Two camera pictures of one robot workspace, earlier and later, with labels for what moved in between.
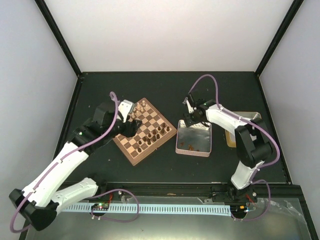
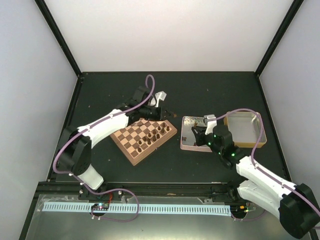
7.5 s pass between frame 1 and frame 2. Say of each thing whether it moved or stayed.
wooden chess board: stayed
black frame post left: stayed
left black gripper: moved
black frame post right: stayed
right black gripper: moved
